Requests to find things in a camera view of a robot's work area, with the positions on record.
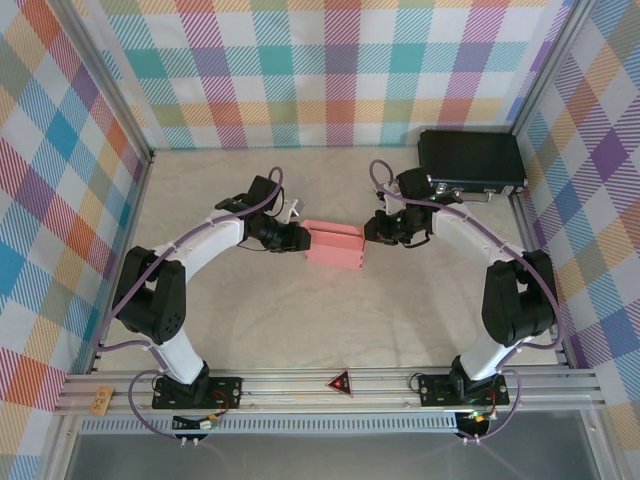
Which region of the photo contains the pink paper box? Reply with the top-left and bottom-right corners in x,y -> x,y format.
303,218 -> 366,271

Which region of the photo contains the black carrying case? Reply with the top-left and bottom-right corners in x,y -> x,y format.
417,129 -> 530,204

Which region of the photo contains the red triangular warning light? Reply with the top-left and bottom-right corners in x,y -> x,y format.
327,369 -> 355,399

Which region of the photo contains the grey metal panel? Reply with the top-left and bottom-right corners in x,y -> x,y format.
62,432 -> 609,480

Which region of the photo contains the small wooden tag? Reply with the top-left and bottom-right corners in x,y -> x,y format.
89,385 -> 115,416

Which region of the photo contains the aluminium side rail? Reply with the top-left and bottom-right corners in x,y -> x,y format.
508,192 -> 576,371
82,149 -> 157,376

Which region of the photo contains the aluminium front rail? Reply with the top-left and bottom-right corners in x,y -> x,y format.
53,368 -> 607,417

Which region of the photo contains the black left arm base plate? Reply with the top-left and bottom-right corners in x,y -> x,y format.
152,374 -> 245,411

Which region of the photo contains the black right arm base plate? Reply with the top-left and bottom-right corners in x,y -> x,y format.
417,373 -> 511,407

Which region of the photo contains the grey slotted cable duct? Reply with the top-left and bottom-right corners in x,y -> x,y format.
78,412 -> 462,435

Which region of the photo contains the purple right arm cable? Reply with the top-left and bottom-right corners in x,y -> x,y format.
368,159 -> 564,444

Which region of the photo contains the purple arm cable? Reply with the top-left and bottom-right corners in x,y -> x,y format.
368,159 -> 564,444
92,166 -> 287,444

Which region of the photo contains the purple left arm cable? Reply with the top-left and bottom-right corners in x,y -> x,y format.
92,166 -> 287,444

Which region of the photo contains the aluminium frame post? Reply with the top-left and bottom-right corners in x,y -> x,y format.
505,0 -> 604,137
47,0 -> 156,164

